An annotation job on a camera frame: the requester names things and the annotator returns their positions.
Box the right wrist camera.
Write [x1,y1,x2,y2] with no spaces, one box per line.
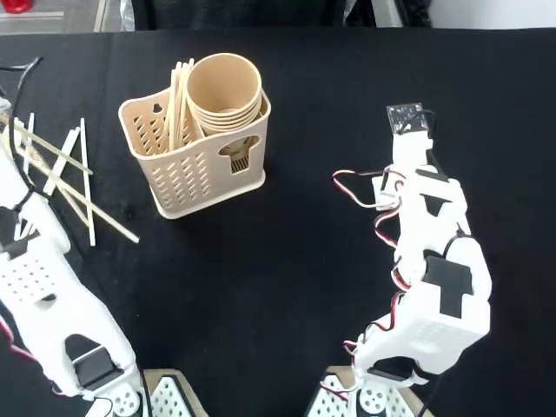
[386,102,429,136]

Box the black cable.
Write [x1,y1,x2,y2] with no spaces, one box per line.
[0,56,45,128]

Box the brown paper cup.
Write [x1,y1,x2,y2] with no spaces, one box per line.
[200,111,263,175]
[197,107,264,134]
[190,96,264,124]
[194,102,264,129]
[185,52,264,119]

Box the beige plastic slotted basket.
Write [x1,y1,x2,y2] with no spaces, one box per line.
[117,84,273,220]

